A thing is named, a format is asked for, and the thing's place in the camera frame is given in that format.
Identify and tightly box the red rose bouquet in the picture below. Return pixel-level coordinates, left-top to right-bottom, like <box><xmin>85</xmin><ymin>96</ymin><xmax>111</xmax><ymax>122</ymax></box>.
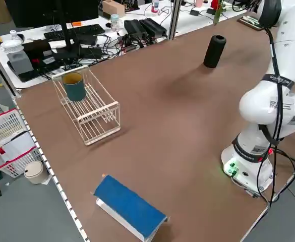
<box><xmin>212</xmin><ymin>0</ymin><xmax>225</xmax><ymax>26</ymax></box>

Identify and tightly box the clear bottle blue cap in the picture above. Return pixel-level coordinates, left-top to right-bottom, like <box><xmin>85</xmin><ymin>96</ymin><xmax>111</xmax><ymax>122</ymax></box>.
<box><xmin>110</xmin><ymin>14</ymin><xmax>120</xmax><ymax>33</ymax></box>

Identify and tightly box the aluminium frame post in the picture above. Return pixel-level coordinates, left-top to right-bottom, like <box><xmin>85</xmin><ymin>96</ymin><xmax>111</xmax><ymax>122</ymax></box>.
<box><xmin>0</xmin><ymin>41</ymin><xmax>24</xmax><ymax>99</ymax></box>
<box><xmin>168</xmin><ymin>0</ymin><xmax>182</xmax><ymax>40</ymax></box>

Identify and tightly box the silver metal tray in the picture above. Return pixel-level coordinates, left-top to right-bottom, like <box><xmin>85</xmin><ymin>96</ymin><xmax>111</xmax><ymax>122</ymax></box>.
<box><xmin>237</xmin><ymin>15</ymin><xmax>264</xmax><ymax>31</ymax></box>

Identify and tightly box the teal cup yellow inside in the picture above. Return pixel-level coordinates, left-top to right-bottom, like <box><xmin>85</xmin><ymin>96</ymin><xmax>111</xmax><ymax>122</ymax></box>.
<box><xmin>62</xmin><ymin>72</ymin><xmax>86</xmax><ymax>102</ymax></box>

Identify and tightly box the white wire rack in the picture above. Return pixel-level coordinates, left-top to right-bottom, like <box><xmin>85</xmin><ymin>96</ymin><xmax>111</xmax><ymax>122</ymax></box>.
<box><xmin>52</xmin><ymin>66</ymin><xmax>122</xmax><ymax>147</ymax></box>

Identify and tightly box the white desk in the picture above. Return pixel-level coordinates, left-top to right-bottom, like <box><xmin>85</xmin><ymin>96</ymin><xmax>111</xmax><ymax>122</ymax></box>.
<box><xmin>0</xmin><ymin>0</ymin><xmax>239</xmax><ymax>89</ymax></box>

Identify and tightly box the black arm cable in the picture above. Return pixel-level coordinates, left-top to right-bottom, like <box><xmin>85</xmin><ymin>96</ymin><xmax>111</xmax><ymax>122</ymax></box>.
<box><xmin>259</xmin><ymin>0</ymin><xmax>295</xmax><ymax>210</ymax></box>

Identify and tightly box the small beige waste bin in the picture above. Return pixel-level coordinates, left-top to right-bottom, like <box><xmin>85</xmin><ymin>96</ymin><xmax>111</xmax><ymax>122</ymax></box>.
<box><xmin>23</xmin><ymin>161</ymin><xmax>49</xmax><ymax>185</ymax></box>

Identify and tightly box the black cylindrical vase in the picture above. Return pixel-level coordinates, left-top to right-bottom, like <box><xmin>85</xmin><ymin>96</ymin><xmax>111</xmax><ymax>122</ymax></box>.
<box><xmin>203</xmin><ymin>35</ymin><xmax>227</xmax><ymax>69</ymax></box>

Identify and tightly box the black finned metal device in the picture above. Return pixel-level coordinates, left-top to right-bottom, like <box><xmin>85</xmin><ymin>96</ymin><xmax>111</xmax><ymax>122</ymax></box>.
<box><xmin>124</xmin><ymin>19</ymin><xmax>147</xmax><ymax>38</ymax></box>
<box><xmin>139</xmin><ymin>18</ymin><xmax>168</xmax><ymax>37</ymax></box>

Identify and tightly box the white basket red rim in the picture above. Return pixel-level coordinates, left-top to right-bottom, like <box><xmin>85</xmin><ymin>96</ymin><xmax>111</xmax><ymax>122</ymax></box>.
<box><xmin>0</xmin><ymin>108</ymin><xmax>43</xmax><ymax>179</ymax></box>

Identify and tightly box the black keyboard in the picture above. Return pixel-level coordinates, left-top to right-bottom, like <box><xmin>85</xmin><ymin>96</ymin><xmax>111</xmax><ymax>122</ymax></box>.
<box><xmin>43</xmin><ymin>24</ymin><xmax>105</xmax><ymax>42</ymax></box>

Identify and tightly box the tan cardboard box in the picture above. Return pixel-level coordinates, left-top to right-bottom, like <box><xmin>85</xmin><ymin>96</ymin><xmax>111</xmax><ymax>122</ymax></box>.
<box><xmin>102</xmin><ymin>0</ymin><xmax>126</xmax><ymax>18</ymax></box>

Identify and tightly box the black computer monitor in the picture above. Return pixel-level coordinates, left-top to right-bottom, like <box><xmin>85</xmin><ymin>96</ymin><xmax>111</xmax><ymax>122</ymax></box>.
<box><xmin>5</xmin><ymin>0</ymin><xmax>102</xmax><ymax>61</ymax></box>

